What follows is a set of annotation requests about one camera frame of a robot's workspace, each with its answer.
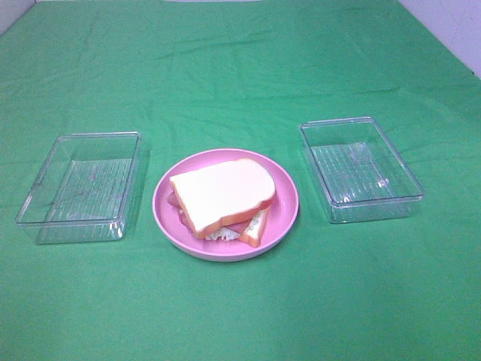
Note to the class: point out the clear left plastic tray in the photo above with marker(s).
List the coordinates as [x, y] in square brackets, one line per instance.
[84, 190]

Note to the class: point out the pink round plate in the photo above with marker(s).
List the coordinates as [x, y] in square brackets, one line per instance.
[281, 217]

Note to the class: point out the white bread slice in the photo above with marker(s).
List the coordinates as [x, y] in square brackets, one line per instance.
[252, 234]
[223, 194]

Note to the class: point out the clear right plastic tray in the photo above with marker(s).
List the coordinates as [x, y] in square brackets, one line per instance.
[359, 175]

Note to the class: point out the pink bacon strip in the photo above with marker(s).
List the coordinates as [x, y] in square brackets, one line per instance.
[239, 227]
[183, 219]

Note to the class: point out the clear plastic tray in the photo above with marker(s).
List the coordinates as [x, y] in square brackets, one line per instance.
[84, 190]
[359, 175]

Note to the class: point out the green tablecloth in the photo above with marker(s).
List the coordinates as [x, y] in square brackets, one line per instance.
[191, 77]

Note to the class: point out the green lettuce leaf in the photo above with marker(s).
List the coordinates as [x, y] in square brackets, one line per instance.
[223, 234]

